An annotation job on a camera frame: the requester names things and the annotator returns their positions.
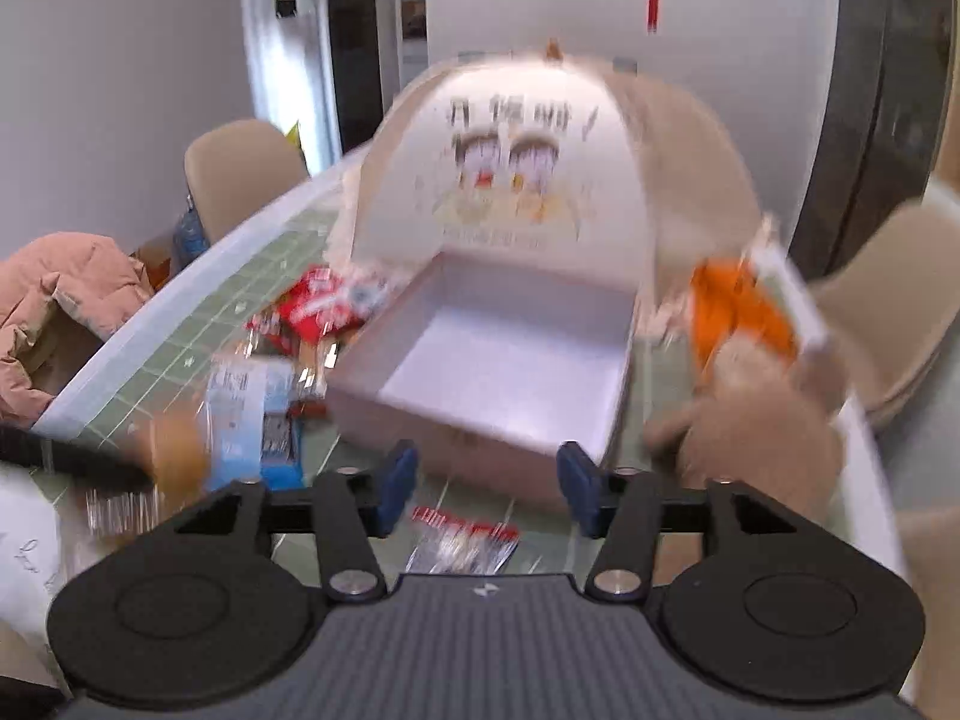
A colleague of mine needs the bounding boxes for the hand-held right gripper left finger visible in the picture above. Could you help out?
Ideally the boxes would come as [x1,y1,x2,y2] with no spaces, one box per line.
[160,441,419,602]

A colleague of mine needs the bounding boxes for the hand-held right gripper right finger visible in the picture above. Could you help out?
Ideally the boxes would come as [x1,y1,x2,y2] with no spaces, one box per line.
[556,441,820,602]

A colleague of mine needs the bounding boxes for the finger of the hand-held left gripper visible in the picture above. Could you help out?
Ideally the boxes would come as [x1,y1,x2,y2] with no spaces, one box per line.
[0,424,152,486]

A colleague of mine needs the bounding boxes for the clear red-striped snack packet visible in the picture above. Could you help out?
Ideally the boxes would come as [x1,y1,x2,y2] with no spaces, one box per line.
[406,506,521,577]

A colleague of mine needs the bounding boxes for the round biscuit clear packet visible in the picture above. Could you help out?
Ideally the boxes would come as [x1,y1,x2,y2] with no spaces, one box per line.
[84,416,209,537]

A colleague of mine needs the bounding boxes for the pink cardboard box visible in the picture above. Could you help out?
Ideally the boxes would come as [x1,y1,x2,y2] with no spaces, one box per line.
[326,251,638,518]

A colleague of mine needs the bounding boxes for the red snack packet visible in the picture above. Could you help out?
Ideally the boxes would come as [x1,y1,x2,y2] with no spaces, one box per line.
[289,266,391,338]
[247,311,297,353]

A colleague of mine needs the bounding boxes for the person's white clothing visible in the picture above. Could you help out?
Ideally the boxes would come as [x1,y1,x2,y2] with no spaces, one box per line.
[0,465,67,638]

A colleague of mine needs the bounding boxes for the blue white snack packet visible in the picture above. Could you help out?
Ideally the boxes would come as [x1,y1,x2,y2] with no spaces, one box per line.
[204,358,305,487]

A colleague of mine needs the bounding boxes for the pink padded jacket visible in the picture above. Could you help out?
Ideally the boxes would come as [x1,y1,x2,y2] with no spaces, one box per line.
[0,232,156,422]

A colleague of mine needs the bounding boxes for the brown teddy bear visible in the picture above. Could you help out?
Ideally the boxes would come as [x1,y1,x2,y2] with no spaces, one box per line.
[645,345,848,526]

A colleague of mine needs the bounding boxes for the green checked table mat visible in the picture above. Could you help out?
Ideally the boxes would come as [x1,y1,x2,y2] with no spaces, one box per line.
[45,187,751,578]

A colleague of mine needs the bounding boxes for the orange snack packet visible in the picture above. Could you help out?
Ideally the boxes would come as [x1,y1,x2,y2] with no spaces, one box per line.
[688,229,830,385]

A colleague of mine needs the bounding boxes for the blue bottle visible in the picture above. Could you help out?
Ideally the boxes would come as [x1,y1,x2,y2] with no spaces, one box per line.
[171,199,211,271]

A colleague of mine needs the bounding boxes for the beige chair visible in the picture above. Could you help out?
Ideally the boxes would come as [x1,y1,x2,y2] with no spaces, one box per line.
[184,118,310,245]
[810,199,960,425]

